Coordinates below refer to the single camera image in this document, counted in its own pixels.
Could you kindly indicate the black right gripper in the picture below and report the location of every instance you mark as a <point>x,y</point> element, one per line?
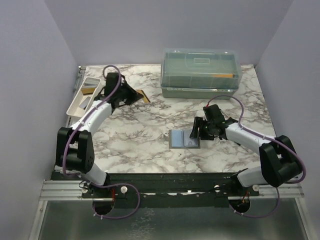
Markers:
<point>197,124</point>

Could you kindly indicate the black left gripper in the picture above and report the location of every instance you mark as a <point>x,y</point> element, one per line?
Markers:
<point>133,95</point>

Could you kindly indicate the gold striped credit card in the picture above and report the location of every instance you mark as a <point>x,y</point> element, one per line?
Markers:
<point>144,96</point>

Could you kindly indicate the grey leather card holder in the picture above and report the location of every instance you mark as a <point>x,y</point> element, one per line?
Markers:
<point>180,139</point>

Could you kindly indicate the grey credit card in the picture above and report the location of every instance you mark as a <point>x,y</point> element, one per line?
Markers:
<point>84,103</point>

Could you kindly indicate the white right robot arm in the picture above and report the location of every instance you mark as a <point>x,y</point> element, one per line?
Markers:
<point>278,159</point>

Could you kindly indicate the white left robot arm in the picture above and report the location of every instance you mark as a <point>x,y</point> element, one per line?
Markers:
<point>74,147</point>

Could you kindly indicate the white plastic card tray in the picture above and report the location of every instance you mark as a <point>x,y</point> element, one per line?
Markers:
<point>84,97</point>

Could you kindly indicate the clear lidded storage box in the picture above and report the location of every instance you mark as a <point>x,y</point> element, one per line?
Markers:
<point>199,73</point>

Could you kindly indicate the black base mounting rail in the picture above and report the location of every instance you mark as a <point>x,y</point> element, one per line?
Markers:
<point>167,190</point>

